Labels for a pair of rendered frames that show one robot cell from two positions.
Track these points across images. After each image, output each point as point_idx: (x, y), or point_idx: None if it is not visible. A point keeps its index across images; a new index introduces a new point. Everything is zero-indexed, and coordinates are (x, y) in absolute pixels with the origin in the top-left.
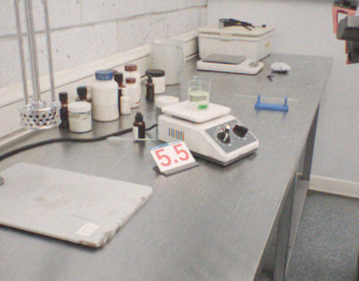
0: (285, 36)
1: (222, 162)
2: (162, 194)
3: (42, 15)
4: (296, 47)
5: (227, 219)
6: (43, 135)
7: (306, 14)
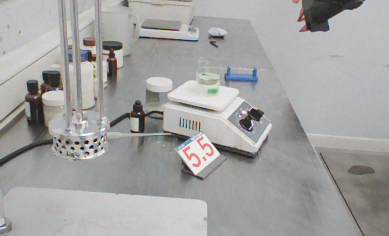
0: (205, 0)
1: (251, 152)
2: (217, 207)
3: None
4: (216, 10)
5: (310, 232)
6: (15, 137)
7: None
